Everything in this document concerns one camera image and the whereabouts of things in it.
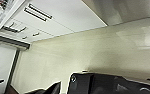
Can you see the white two-door sink cabinet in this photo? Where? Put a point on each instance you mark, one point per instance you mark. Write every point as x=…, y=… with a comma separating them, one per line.
x=61, y=16

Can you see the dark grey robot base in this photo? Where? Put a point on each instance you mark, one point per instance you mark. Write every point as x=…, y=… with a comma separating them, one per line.
x=124, y=85

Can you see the white drawer unit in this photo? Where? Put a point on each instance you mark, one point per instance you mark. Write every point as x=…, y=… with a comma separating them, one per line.
x=22, y=30

